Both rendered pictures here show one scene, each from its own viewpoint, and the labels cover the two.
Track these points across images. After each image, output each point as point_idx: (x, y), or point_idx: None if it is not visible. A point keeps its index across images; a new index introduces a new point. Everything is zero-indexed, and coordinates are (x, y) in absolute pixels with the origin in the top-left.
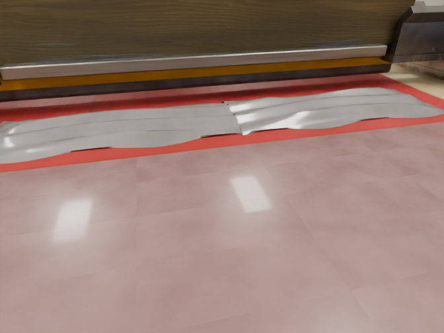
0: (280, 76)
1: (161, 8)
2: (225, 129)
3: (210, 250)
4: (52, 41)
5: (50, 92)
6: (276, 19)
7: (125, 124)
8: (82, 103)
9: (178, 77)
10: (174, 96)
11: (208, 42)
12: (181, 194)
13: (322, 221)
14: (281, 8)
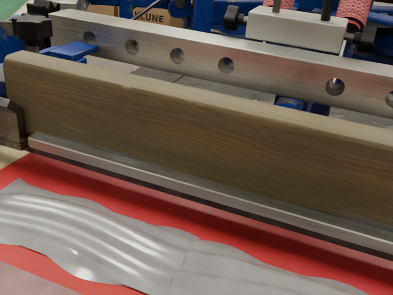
0: (299, 229)
1: (166, 127)
2: (151, 287)
3: None
4: (72, 126)
5: (68, 160)
6: (293, 173)
7: (78, 235)
8: (89, 178)
9: None
10: (169, 204)
11: (209, 171)
12: None
13: None
14: (300, 164)
